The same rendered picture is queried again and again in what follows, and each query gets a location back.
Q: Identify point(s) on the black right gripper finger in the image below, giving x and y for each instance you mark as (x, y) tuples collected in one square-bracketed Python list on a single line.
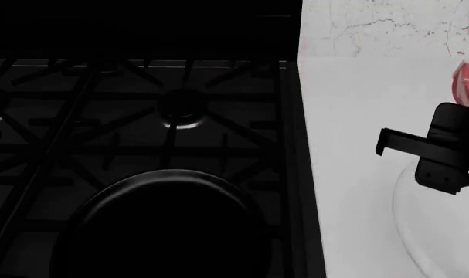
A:
[(402, 143), (456, 118)]

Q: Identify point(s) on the black frying pan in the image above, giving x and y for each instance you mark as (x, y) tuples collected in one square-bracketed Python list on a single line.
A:
[(172, 226)]

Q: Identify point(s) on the black gas stove cooktop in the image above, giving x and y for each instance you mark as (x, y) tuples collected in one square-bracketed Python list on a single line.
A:
[(292, 162)]

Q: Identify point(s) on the black cast iron grate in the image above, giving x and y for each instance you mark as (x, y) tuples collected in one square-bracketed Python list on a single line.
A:
[(234, 136), (21, 136)]

